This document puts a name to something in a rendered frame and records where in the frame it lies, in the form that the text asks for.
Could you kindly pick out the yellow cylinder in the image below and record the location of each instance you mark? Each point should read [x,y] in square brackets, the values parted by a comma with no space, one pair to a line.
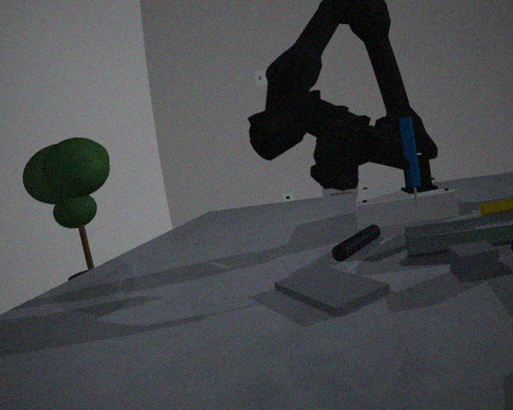
[493,207]

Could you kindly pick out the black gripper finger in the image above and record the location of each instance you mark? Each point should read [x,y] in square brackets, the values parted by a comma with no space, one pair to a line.
[392,137]
[371,146]

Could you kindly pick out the blue stylus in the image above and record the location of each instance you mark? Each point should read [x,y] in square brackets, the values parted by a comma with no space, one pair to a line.
[409,144]

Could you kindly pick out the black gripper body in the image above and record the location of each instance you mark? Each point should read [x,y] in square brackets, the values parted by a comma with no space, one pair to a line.
[336,128]

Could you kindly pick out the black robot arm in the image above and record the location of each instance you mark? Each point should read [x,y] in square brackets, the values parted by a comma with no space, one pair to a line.
[291,106]

